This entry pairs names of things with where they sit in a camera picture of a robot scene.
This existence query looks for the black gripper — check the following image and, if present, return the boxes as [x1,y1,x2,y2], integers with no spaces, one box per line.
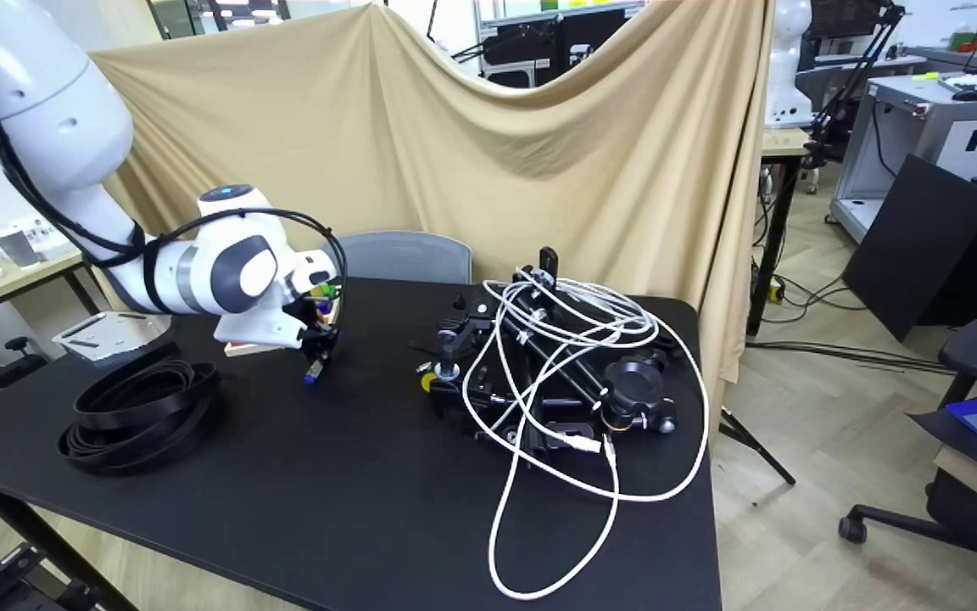
[291,282,345,372]

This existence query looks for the grey chair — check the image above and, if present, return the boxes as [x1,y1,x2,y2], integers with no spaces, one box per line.
[337,227,477,287]

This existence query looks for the white flat tray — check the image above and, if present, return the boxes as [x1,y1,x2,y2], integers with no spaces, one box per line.
[50,307,175,365]

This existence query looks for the tan cloth backdrop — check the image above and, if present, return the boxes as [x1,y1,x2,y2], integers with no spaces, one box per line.
[89,0,780,400]

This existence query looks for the black table leg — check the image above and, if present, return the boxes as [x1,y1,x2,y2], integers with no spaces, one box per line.
[0,476,140,611]

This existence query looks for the black stand leg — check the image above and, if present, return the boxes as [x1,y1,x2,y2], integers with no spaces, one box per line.
[716,407,802,487]

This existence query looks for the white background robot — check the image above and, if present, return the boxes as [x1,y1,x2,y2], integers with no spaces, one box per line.
[761,0,822,130]

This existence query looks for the black flat panel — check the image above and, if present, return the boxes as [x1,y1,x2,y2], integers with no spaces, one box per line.
[841,151,977,341]

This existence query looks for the white cabinet desk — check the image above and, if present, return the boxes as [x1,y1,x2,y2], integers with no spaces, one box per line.
[827,67,977,246]

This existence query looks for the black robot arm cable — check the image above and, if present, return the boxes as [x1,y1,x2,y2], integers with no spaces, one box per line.
[0,2,352,314]

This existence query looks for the coiled black cable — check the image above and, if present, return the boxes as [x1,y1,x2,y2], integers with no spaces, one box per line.
[53,341,226,477]

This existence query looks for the black camera mount rig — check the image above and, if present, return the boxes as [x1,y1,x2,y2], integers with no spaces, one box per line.
[413,239,685,454]

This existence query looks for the white cable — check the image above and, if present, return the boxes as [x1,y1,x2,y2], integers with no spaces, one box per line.
[457,265,716,605]

